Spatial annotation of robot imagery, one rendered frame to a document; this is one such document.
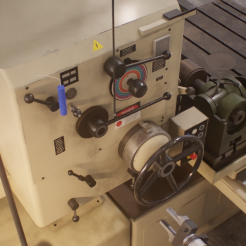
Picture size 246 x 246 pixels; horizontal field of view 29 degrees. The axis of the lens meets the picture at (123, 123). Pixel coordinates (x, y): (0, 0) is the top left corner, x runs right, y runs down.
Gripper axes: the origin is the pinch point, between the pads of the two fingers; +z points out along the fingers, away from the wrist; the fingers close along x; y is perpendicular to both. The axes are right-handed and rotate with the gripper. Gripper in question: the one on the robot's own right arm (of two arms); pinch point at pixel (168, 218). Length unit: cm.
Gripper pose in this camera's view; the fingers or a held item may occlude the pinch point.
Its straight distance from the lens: 211.0
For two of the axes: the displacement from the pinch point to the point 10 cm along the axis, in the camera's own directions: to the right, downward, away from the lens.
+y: -7.2, 0.2, -6.9
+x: -3.8, 8.3, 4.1
